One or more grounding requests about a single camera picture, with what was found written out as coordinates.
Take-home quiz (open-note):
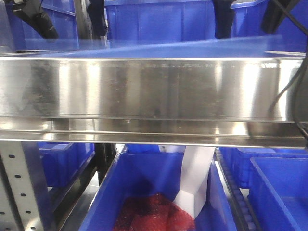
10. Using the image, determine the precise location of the blue plastic tray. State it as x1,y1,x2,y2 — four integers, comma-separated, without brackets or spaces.
30,35,293,58

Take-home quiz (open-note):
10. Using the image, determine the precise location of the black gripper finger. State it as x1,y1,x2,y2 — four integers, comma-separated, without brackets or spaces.
12,0,59,39
87,0,108,39
261,0,285,34
213,0,235,39

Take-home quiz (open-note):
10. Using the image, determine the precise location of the blue bin with red wrap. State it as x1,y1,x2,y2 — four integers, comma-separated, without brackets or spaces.
79,153,236,231

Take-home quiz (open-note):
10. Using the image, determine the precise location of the black cable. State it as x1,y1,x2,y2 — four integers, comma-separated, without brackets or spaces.
268,0,308,141

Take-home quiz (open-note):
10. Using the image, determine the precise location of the blue bin upper right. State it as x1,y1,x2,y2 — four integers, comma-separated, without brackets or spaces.
231,0,307,52

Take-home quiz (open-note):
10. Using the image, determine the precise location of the blue bin lower left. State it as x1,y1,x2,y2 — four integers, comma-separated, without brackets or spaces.
37,142,94,188

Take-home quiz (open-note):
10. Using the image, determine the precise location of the blue bin upper left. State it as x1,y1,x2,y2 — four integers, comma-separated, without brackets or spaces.
5,0,79,51

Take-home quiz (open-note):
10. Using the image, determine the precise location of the perforated grey shelf post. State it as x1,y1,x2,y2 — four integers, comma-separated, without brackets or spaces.
0,141,56,231

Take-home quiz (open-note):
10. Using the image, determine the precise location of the blue bin upper centre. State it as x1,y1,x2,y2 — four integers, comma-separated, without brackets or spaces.
104,0,215,45

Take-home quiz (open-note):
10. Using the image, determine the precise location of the blue bin lower right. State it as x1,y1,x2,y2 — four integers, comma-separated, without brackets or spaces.
248,157,308,231

